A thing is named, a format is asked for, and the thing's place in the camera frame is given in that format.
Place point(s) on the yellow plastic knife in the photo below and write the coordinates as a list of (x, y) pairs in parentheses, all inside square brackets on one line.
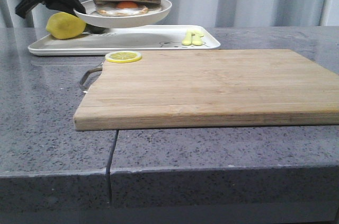
[(197, 38)]

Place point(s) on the white round plate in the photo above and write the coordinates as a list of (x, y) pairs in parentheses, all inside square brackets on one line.
[(91, 17)]

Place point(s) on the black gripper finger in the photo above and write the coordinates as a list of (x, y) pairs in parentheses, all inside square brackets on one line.
[(25, 6), (68, 6)]

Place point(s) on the green lime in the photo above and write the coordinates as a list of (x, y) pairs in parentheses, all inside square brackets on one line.
[(94, 29)]

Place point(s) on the yellow lemon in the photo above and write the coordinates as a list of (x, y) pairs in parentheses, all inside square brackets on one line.
[(63, 25)]

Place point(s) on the fried egg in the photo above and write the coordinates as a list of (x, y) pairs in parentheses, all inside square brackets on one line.
[(121, 9)]

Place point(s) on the white bear-print tray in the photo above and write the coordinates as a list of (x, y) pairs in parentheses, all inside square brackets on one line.
[(148, 37)]

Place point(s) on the metal cutting board handle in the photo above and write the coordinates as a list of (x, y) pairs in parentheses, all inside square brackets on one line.
[(84, 78)]

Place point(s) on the wooden cutting board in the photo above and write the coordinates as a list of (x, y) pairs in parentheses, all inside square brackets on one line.
[(210, 88)]

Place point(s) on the yellow plastic fork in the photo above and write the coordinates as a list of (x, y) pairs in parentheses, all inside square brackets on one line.
[(189, 37)]

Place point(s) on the lemon slice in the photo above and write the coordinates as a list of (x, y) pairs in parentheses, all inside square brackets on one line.
[(123, 56)]

